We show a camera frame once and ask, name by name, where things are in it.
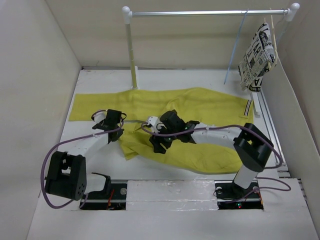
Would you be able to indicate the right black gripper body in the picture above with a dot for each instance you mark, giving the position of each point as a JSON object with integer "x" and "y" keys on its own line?
{"x": 166, "y": 141}

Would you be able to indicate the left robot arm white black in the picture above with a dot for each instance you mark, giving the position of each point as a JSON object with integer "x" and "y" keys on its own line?
{"x": 67, "y": 175}

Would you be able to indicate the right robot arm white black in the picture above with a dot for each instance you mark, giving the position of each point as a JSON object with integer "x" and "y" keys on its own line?
{"x": 251, "y": 145}

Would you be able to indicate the cream wooden hanger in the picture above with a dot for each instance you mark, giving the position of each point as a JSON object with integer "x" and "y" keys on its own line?
{"x": 276, "y": 56}

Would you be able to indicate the blue transparent plastic hanger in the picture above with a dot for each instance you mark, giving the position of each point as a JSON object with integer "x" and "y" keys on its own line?
{"x": 235, "y": 47}

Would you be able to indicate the newspaper print garment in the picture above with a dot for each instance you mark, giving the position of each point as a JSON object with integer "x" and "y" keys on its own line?
{"x": 257, "y": 60}

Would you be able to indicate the aluminium side rail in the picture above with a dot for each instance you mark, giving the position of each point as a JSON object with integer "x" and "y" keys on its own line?
{"x": 283, "y": 171}

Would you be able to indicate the white clothes rack metal rail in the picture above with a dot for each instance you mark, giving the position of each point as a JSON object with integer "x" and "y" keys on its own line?
{"x": 288, "y": 14}

